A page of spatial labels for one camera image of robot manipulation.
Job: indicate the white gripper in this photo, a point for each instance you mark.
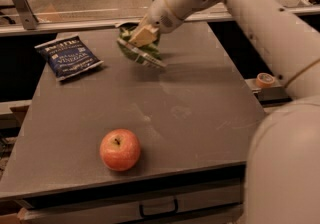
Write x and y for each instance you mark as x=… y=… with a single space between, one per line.
x=159 y=15

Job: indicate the green jalapeno chip bag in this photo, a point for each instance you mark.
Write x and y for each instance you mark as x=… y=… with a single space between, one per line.
x=147 y=55

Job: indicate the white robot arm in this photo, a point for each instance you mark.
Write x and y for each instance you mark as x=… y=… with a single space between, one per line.
x=282 y=184

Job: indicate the blue vinegar chip bag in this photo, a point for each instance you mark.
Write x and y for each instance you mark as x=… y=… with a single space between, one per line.
x=68 y=57

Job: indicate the red apple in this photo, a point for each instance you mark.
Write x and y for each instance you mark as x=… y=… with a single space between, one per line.
x=120 y=150

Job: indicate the roll of tape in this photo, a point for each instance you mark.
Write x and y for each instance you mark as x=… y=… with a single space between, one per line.
x=264 y=80

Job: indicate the left metal glass bracket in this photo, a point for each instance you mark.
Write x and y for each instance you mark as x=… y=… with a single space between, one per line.
x=27 y=17

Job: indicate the grey drawer with handle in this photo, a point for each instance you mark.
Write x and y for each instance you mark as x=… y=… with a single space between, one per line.
x=217 y=202

